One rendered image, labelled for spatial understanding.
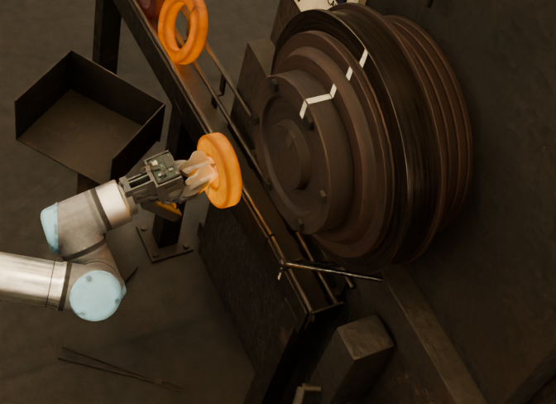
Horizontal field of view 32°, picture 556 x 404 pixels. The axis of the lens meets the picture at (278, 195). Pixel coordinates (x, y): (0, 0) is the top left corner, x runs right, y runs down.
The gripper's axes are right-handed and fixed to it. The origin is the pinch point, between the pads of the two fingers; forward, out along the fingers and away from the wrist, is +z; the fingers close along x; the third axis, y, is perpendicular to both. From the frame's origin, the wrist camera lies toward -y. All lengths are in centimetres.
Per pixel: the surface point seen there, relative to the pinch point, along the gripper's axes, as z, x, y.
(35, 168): -40, 70, -76
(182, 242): -9, 32, -84
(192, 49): 9.2, 43.5, -17.2
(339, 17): 22, -10, 44
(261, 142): 6.0, -11.1, 19.7
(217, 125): 7.1, 25.7, -25.0
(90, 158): -23.3, 26.2, -18.4
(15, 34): -30, 125, -79
